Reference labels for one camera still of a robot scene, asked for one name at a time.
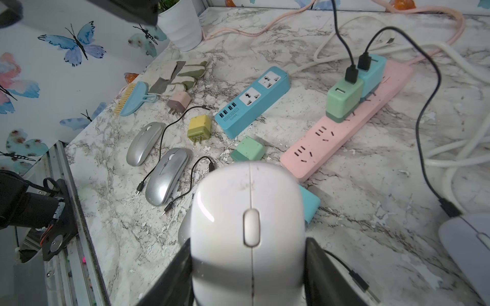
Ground potted plant white pot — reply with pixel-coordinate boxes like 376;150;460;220
157;0;203;52

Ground pink power strip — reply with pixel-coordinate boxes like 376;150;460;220
280;60;413;182

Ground lavender mouse far right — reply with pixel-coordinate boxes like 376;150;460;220
438;212;489;305

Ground yellow charger plug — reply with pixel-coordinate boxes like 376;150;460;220
187;115;212;144

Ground blue power strip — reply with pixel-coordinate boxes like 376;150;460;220
215;66;290;139

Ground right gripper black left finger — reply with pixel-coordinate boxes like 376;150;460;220
137;238;194;306

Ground white power cord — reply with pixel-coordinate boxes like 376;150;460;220
286;14;490;215

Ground pink charger plug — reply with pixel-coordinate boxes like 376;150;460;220
167;91;191;115

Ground green charger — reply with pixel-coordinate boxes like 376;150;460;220
230;136;265;162
325;78;364;123

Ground grey mouse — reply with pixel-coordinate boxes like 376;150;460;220
145;148;191;207

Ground white mouse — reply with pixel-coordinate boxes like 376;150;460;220
190;162;306;305

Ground teal charger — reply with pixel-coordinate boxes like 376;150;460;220
358;54;387;103
299;186;321;224

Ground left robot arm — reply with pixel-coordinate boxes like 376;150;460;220
1;170;74;229

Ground green charger front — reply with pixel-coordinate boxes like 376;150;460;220
230;136;265;162

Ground silver mouse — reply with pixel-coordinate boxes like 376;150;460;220
178;209;192;247
126;122;166;167

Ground blue yellow dustpan brush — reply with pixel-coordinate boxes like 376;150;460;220
114;82;158;117

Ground teal charger back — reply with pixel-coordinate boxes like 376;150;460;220
358;54;387;103

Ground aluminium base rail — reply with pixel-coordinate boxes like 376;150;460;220
42;141;111;305

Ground black usb cable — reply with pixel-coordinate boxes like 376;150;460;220
323;248;382;305
135;105;211;196
161;155;217;217

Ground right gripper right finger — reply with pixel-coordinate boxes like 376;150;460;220
304;237;367;306

